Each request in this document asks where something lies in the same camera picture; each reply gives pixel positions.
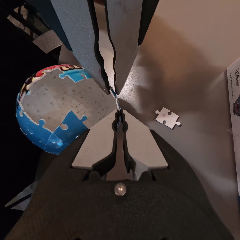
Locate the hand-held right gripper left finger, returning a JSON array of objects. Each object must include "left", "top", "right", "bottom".
[{"left": 71, "top": 109, "right": 119, "bottom": 177}]

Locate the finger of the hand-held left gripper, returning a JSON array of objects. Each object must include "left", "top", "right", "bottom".
[
  {"left": 105, "top": 0, "right": 143, "bottom": 94},
  {"left": 50, "top": 0, "right": 111, "bottom": 96}
]

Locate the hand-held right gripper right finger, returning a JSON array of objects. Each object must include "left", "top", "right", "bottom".
[{"left": 121, "top": 109, "right": 169, "bottom": 181}]

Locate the joined strip of puzzle pieces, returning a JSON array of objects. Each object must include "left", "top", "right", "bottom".
[{"left": 109, "top": 86, "right": 121, "bottom": 130}]

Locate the blue cartoon puzzle ball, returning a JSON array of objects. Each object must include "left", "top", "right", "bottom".
[{"left": 16, "top": 64, "right": 120, "bottom": 155}]

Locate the single white-backed puzzle piece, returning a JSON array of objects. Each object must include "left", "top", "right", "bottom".
[{"left": 155, "top": 107, "right": 181, "bottom": 130}]

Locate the white and blue puzzle box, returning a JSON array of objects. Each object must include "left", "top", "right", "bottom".
[{"left": 226, "top": 57, "right": 240, "bottom": 197}]

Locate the grey webbing strap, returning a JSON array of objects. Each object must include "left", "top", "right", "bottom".
[{"left": 32, "top": 31, "right": 63, "bottom": 54}]

